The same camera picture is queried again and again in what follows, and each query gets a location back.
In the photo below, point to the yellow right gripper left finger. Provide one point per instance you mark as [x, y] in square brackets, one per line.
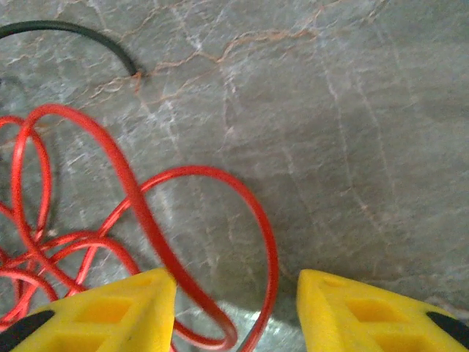
[154, 315]

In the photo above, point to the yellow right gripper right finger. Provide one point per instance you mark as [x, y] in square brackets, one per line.
[329, 322]

